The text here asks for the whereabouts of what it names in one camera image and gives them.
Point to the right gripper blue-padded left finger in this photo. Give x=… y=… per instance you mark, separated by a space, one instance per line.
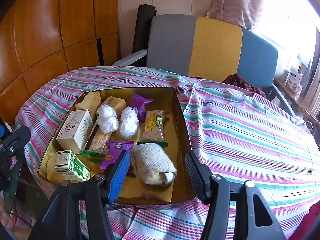
x=117 y=176

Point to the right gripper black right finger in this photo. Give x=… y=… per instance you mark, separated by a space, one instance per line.
x=199 y=175

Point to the purple snack packet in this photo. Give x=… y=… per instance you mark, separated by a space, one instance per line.
x=114 y=149
x=140 y=103

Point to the grain bar clear wrapper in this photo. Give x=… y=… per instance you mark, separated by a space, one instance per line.
x=97 y=140

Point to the white beige towel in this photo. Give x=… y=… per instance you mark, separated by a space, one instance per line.
x=153 y=165

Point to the green white small box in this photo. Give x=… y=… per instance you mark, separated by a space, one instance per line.
x=71 y=167

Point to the white cream carton box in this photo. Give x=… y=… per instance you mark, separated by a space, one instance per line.
x=75 y=131

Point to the white plastic ball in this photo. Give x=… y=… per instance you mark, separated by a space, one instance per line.
x=129 y=122
x=107 y=119

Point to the green yellow grain bar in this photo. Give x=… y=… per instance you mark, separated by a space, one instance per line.
x=154 y=128

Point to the yellow sponge block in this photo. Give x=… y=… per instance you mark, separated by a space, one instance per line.
x=91 y=102
x=118 y=104

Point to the striped pink green bedsheet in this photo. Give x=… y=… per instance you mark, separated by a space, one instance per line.
x=238 y=135

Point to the gold metal tin box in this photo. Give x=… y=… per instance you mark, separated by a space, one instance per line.
x=134 y=192

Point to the dark red cloth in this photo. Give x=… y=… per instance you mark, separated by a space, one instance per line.
x=238 y=81

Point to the orange wooden wardrobe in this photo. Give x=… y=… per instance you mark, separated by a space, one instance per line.
x=42 y=39

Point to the grey yellow blue chair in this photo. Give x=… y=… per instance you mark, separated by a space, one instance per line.
x=202 y=47

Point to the white box on shelf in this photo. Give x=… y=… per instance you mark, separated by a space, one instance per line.
x=293 y=79

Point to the black rolled mat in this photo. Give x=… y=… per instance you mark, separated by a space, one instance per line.
x=145 y=14

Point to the pink patterned curtain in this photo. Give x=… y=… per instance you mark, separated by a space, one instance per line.
x=243 y=13

